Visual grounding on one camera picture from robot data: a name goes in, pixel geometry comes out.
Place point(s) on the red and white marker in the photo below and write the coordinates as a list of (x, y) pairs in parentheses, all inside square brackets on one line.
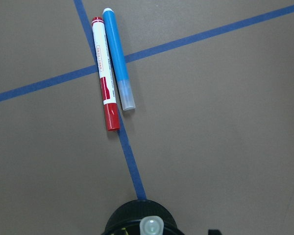
[(105, 75)]

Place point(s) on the blue highlighter pen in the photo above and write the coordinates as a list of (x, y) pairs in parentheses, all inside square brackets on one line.
[(118, 60)]

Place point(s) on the yellow highlighter pen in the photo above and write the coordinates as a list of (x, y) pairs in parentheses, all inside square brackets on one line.
[(151, 225)]

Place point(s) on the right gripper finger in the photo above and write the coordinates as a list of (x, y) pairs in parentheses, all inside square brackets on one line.
[(214, 232)]

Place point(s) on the black mesh pen cup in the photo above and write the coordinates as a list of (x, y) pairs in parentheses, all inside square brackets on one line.
[(125, 220)]

